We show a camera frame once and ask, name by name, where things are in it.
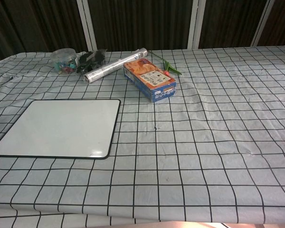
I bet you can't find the white board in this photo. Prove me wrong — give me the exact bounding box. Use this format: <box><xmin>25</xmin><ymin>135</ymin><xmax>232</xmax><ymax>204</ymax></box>
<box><xmin>0</xmin><ymin>99</ymin><xmax>121</xmax><ymax>159</ymax></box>

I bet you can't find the orange and blue carton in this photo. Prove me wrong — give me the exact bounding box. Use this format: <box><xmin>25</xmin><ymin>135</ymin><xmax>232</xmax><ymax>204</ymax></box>
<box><xmin>123</xmin><ymin>57</ymin><xmax>177</xmax><ymax>103</ymax></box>

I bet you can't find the artificial red tulip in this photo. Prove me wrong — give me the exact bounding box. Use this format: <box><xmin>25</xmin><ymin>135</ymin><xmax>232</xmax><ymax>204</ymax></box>
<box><xmin>149</xmin><ymin>50</ymin><xmax>182</xmax><ymax>76</ymax></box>

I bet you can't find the silver foil roll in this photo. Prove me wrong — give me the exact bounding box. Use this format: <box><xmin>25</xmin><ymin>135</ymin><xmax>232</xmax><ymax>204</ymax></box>
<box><xmin>83</xmin><ymin>47</ymin><xmax>149</xmax><ymax>83</ymax></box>

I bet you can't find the black grid white tablecloth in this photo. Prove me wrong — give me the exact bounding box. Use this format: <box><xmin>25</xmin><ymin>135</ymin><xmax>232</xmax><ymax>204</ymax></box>
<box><xmin>0</xmin><ymin>46</ymin><xmax>285</xmax><ymax>228</ymax></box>

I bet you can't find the black bag of clips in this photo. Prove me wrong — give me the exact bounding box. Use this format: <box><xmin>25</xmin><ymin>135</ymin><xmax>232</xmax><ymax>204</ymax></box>
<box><xmin>76</xmin><ymin>49</ymin><xmax>107</xmax><ymax>74</ymax></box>

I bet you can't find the dark curtain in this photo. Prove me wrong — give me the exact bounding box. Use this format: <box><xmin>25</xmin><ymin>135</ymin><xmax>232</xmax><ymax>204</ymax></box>
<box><xmin>0</xmin><ymin>0</ymin><xmax>285</xmax><ymax>62</ymax></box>

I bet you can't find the clear jar of clips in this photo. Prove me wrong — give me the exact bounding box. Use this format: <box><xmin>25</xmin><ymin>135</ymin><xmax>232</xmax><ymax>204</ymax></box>
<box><xmin>49</xmin><ymin>48</ymin><xmax>78</xmax><ymax>74</ymax></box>

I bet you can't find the white frame post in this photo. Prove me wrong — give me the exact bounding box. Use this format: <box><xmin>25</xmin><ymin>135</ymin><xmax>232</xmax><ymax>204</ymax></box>
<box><xmin>76</xmin><ymin>0</ymin><xmax>97</xmax><ymax>51</ymax></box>
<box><xmin>250</xmin><ymin>0</ymin><xmax>276</xmax><ymax>48</ymax></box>
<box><xmin>189</xmin><ymin>0</ymin><xmax>206</xmax><ymax>50</ymax></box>

